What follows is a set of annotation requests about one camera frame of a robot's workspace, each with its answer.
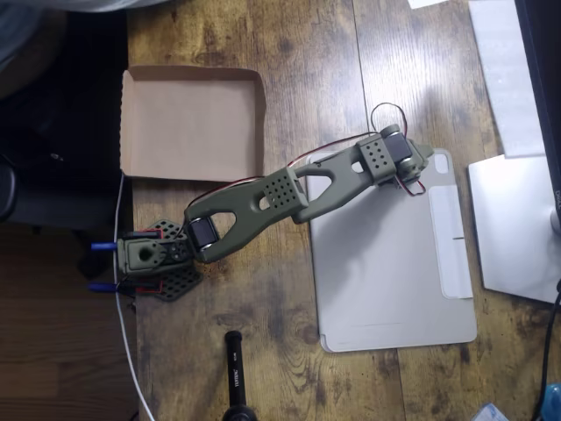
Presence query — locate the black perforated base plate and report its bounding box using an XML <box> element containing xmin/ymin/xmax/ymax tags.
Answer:
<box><xmin>132</xmin><ymin>217</ymin><xmax>205</xmax><ymax>303</ymax></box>

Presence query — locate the white cable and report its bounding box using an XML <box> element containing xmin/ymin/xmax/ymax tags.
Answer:
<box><xmin>112</xmin><ymin>173</ymin><xmax>154</xmax><ymax>421</ymax></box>

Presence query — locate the black tripod pole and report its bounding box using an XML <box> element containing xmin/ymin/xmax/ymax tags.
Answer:
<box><xmin>221</xmin><ymin>331</ymin><xmax>259</xmax><ymax>421</ymax></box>

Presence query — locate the beige tablet folio case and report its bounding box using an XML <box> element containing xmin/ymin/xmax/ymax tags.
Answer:
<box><xmin>305</xmin><ymin>147</ymin><xmax>478</xmax><ymax>353</ymax></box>

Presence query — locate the black cable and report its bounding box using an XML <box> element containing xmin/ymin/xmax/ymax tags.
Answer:
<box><xmin>528</xmin><ymin>278</ymin><xmax>561</xmax><ymax>421</ymax></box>

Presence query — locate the silver monitor stand base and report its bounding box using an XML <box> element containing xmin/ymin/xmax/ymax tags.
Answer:
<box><xmin>467</xmin><ymin>153</ymin><xmax>561</xmax><ymax>304</ymax></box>

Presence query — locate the blue round object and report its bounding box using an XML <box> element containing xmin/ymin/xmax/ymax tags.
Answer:
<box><xmin>541</xmin><ymin>382</ymin><xmax>561</xmax><ymax>421</ymax></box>

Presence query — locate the brown cardboard tray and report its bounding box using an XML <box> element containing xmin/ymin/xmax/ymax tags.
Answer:
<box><xmin>119</xmin><ymin>64</ymin><xmax>268</xmax><ymax>182</ymax></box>

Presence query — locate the white blue packet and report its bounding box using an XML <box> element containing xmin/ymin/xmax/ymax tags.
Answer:
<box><xmin>472</xmin><ymin>403</ymin><xmax>512</xmax><ymax>421</ymax></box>

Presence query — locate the black monitor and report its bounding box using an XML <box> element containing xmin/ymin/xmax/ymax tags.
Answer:
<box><xmin>515</xmin><ymin>0</ymin><xmax>561</xmax><ymax>211</ymax></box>

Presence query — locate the white foam sheet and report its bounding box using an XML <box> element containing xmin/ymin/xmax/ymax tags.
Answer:
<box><xmin>467</xmin><ymin>0</ymin><xmax>549</xmax><ymax>160</ymax></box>

